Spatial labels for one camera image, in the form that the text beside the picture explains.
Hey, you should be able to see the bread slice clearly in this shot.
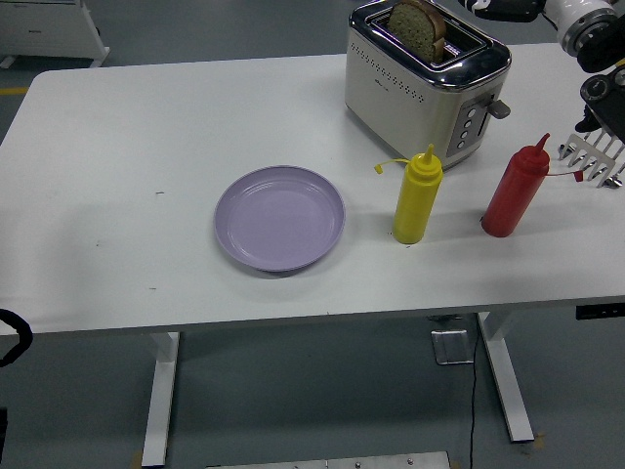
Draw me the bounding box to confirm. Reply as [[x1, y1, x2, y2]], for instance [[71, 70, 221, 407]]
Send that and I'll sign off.
[[388, 0, 447, 64]]

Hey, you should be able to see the grey metal base plate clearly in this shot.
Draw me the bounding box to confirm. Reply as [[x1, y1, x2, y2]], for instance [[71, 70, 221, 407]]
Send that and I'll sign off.
[[204, 450, 451, 469]]

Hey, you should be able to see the metal floor box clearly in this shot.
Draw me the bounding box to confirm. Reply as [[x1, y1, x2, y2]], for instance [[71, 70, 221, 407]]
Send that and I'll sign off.
[[431, 329, 475, 366]]

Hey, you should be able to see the purple plate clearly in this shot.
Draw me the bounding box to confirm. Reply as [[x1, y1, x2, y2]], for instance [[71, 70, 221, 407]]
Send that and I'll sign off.
[[213, 165, 347, 274]]

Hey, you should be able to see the black floor cable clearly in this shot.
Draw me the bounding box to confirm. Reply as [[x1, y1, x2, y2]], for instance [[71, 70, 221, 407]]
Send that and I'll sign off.
[[466, 317, 482, 469]]

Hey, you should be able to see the metal toast rack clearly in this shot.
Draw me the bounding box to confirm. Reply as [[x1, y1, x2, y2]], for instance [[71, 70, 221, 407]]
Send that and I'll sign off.
[[558, 129, 625, 190]]

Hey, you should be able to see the white cabinet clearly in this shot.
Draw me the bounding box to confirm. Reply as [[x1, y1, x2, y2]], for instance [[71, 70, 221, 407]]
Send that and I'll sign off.
[[0, 0, 111, 68]]

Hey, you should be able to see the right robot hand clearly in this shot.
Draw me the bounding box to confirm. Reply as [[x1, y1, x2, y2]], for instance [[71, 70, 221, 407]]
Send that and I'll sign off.
[[458, 0, 611, 28]]

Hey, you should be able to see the red squeeze bottle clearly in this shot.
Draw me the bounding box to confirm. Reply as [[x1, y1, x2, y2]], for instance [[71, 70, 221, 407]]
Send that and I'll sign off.
[[480, 132, 586, 239]]

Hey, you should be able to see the yellow squeeze bottle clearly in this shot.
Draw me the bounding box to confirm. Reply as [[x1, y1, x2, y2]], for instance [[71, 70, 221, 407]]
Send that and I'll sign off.
[[373, 144, 444, 245]]

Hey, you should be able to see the cream and chrome toaster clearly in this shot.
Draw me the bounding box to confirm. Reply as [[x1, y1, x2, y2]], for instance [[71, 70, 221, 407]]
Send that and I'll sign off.
[[344, 0, 514, 171]]

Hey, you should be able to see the white table leg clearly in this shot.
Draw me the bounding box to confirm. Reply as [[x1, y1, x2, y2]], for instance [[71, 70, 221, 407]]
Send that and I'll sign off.
[[477, 312, 535, 445], [141, 331, 181, 468]]

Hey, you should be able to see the black table control panel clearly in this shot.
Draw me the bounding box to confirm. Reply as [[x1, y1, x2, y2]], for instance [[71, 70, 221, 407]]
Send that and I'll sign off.
[[575, 303, 625, 321]]

